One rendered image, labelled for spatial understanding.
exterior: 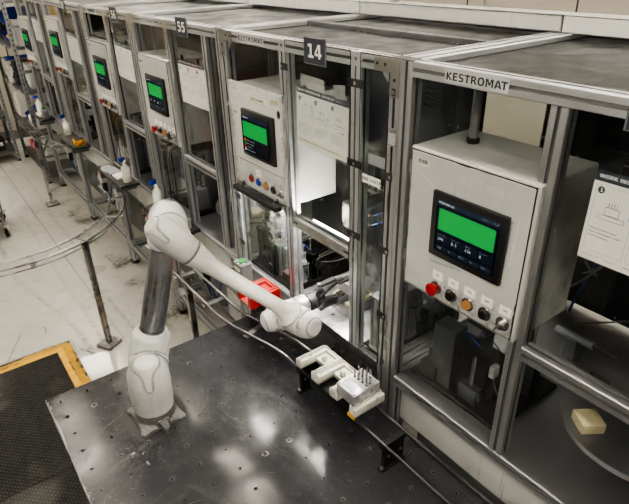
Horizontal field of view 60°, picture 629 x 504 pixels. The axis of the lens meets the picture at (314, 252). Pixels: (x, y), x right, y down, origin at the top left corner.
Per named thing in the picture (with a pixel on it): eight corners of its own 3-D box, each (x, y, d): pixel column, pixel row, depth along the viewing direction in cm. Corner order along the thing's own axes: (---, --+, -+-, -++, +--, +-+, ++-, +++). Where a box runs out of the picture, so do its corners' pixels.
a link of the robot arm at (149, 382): (133, 423, 208) (122, 379, 197) (132, 391, 223) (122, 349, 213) (176, 413, 212) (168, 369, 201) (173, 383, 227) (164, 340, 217)
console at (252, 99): (232, 181, 256) (222, 80, 234) (283, 167, 270) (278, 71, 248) (281, 209, 226) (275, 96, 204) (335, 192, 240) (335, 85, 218)
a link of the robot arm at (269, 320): (291, 317, 229) (308, 324, 218) (259, 333, 221) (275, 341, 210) (285, 294, 226) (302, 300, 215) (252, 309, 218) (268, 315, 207)
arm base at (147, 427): (147, 446, 205) (144, 435, 203) (126, 411, 221) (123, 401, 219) (191, 423, 215) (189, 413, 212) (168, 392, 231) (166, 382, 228)
